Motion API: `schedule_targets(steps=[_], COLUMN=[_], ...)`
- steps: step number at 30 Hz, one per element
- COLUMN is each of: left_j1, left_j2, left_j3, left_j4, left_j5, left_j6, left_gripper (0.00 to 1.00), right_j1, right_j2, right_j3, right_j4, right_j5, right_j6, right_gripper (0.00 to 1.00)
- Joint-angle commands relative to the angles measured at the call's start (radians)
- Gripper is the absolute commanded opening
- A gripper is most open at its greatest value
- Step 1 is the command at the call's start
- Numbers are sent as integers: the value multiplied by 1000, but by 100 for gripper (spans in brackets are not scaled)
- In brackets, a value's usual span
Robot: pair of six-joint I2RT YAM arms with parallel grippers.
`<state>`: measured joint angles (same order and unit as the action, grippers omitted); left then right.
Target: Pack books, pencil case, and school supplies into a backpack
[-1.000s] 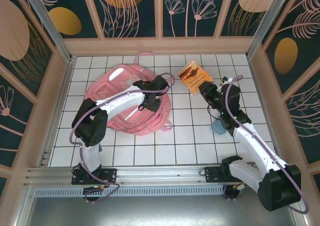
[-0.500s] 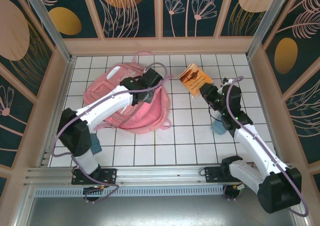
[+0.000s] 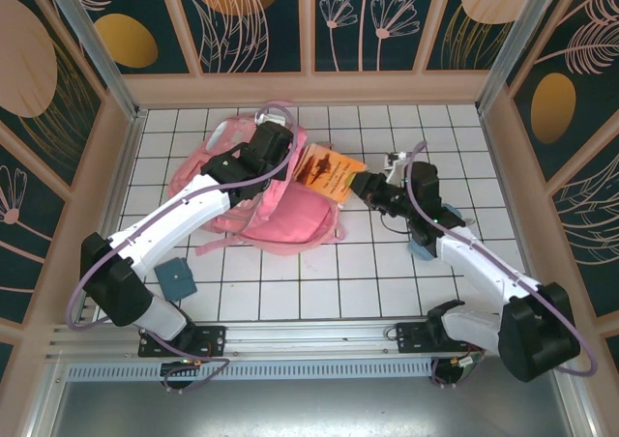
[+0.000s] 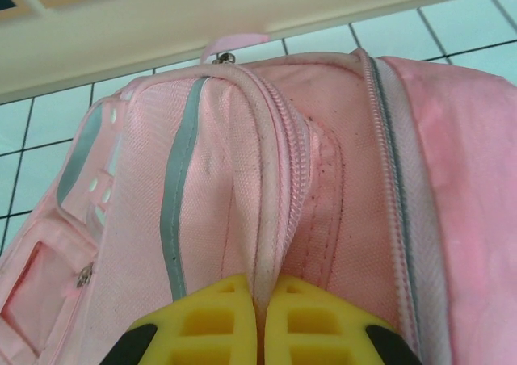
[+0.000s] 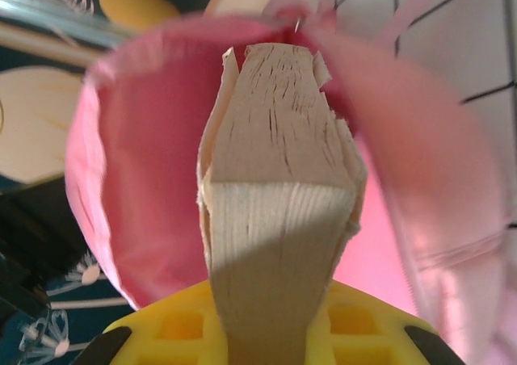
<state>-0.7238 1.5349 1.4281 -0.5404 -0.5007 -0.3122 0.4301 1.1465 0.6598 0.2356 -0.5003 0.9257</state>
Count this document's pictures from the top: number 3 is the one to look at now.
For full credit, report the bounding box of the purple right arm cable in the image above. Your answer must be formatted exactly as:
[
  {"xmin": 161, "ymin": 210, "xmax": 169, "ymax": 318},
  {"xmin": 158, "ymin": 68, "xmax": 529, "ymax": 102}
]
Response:
[{"xmin": 381, "ymin": 140, "xmax": 600, "ymax": 391}]

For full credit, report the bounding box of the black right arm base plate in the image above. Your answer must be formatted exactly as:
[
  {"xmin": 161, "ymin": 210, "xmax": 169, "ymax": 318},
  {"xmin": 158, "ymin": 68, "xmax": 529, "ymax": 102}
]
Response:
[{"xmin": 395, "ymin": 321, "xmax": 485, "ymax": 356}]

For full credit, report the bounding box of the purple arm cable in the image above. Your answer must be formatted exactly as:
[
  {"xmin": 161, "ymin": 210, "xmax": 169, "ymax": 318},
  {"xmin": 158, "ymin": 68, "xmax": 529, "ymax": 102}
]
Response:
[
  {"xmin": 66, "ymin": 99, "xmax": 299, "ymax": 395},
  {"xmin": 381, "ymin": 140, "xmax": 600, "ymax": 391}
]

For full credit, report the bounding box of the teal snap wallet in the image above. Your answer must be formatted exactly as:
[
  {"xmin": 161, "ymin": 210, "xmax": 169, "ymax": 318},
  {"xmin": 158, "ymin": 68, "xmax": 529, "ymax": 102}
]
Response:
[{"xmin": 154, "ymin": 257, "xmax": 198, "ymax": 301}]

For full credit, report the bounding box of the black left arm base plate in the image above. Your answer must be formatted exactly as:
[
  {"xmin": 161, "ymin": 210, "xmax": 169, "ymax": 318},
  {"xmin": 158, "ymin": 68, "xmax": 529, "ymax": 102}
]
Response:
[{"xmin": 137, "ymin": 324, "xmax": 228, "ymax": 359}]

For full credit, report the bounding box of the light blue pencil case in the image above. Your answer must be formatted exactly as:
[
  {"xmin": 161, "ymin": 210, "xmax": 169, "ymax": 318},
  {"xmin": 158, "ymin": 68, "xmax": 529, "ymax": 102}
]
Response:
[{"xmin": 407, "ymin": 203, "xmax": 478, "ymax": 263}]

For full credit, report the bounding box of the grey slotted cable duct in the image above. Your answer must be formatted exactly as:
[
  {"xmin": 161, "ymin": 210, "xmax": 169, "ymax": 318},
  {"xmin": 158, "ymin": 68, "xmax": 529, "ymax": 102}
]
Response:
[{"xmin": 65, "ymin": 362, "xmax": 436, "ymax": 380}]

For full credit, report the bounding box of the green circuit board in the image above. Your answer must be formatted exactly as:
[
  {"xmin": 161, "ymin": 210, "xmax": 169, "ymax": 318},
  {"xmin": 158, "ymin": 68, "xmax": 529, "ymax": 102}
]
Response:
[{"xmin": 454, "ymin": 352, "xmax": 485, "ymax": 375}]

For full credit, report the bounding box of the aluminium corner post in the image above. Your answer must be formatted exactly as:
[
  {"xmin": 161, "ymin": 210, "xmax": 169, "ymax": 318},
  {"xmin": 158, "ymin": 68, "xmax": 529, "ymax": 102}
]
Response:
[
  {"xmin": 475, "ymin": 0, "xmax": 567, "ymax": 115},
  {"xmin": 38, "ymin": 0, "xmax": 149, "ymax": 127}
]

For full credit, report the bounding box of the orange paperback book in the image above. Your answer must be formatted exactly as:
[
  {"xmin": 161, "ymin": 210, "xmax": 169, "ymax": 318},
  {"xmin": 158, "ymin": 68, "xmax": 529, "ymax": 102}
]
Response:
[{"xmin": 292, "ymin": 142, "xmax": 369, "ymax": 205}]

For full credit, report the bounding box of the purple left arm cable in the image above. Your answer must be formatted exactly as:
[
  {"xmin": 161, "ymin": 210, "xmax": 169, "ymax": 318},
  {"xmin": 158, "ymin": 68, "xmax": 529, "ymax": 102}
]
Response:
[{"xmin": 66, "ymin": 99, "xmax": 299, "ymax": 395}]

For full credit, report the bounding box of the pink backpack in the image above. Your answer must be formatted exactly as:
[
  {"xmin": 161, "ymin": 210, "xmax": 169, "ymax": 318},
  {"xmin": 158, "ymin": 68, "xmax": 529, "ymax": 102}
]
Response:
[{"xmin": 167, "ymin": 111, "xmax": 348, "ymax": 260}]

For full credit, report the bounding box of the grey metal front panel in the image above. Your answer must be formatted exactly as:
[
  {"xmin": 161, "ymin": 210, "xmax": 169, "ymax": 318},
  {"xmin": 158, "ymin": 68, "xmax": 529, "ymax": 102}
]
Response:
[{"xmin": 47, "ymin": 377, "xmax": 581, "ymax": 437}]

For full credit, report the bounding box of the aluminium front rail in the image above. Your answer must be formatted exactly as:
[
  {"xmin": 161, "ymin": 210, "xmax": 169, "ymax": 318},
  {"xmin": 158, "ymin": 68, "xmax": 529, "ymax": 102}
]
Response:
[{"xmin": 45, "ymin": 315, "xmax": 576, "ymax": 361}]

